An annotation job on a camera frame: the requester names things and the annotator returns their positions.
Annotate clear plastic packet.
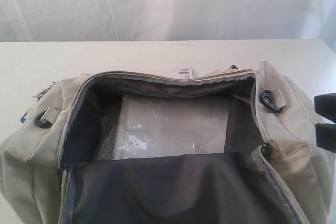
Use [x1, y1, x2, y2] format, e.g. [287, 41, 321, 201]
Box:
[95, 95, 231, 160]

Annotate colourful keychain tag bundle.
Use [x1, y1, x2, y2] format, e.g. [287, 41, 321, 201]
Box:
[19, 80, 60, 124]

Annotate beige duffel bag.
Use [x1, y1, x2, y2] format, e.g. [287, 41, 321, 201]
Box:
[1, 62, 335, 223]

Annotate white paper hang tag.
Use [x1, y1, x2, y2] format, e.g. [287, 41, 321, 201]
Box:
[171, 66, 194, 80]

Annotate white backdrop curtain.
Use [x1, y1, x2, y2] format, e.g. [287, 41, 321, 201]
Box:
[1, 0, 335, 47]

